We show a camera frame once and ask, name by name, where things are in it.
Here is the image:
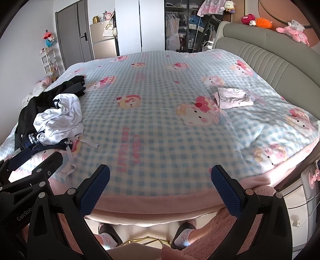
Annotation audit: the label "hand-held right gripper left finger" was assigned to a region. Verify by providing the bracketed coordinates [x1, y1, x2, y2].
[26, 164, 112, 260]

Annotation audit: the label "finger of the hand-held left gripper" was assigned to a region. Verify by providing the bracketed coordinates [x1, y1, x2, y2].
[0, 152, 63, 200]
[0, 149, 33, 186]

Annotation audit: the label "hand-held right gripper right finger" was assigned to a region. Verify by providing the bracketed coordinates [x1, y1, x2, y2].
[211, 164, 294, 260]

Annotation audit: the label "white shirt navy collar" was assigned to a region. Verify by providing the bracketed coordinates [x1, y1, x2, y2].
[33, 93, 99, 177]

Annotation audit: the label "navy white-striped garment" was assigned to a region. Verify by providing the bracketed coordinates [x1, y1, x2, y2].
[23, 132, 68, 151]

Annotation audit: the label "person's pink fleece robe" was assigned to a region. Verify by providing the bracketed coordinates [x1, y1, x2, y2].
[21, 184, 284, 260]

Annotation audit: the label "person's left foot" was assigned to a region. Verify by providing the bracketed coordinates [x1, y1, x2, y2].
[97, 223, 123, 249]

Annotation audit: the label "person's foot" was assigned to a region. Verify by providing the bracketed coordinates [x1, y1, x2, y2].
[171, 221, 197, 250]
[97, 223, 123, 249]

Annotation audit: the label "black jacket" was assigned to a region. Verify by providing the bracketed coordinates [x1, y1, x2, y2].
[14, 82, 63, 151]

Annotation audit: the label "person's right foot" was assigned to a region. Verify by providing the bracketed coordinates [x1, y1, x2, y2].
[171, 221, 197, 250]

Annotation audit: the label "clutter pile beside bed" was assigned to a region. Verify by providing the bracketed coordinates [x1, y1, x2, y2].
[22, 77, 52, 107]

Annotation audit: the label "white nightstand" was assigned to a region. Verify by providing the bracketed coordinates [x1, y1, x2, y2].
[279, 159, 320, 252]

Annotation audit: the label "black pants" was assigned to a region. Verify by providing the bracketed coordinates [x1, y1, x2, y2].
[54, 75, 87, 98]

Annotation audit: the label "printed checkered blanket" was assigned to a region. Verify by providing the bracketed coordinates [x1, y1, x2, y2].
[0, 49, 320, 212]

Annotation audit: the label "folded pink printed garment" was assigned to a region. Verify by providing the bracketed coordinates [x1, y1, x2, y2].
[212, 87, 254, 109]

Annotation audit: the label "white shelf rack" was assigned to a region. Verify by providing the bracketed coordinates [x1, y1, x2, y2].
[40, 47, 62, 77]

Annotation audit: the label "beige refrigerator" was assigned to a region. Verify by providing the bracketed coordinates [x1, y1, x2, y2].
[89, 20, 119, 60]

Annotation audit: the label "grey door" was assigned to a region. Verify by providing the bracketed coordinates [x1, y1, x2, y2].
[55, 0, 94, 72]

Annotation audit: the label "grey padded headboard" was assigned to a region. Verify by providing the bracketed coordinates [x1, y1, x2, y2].
[214, 21, 320, 142]

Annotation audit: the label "white bag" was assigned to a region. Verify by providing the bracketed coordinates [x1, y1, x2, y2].
[102, 22, 118, 37]

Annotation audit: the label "white wardrobe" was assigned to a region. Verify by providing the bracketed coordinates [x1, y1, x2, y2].
[115, 0, 166, 54]

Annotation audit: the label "dark open closet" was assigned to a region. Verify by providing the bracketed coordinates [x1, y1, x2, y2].
[164, 0, 225, 53]

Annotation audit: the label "blue plush toy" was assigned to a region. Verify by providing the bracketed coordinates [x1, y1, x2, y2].
[188, 15, 203, 29]

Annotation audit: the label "red plush toy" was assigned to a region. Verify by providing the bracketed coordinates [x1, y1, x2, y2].
[241, 13, 257, 27]

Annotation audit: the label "orange plush toy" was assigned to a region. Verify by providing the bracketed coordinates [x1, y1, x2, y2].
[256, 17, 274, 29]

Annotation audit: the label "pink hanging garment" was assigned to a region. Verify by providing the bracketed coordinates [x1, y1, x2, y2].
[197, 0, 226, 16]

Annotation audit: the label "white yellow plush toy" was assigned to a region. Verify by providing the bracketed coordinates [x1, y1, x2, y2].
[223, 0, 237, 13]

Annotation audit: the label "gold wire rack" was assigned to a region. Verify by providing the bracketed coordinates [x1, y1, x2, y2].
[119, 237, 171, 251]

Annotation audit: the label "red blue wall toy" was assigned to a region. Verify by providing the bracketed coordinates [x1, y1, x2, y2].
[43, 31, 57, 47]

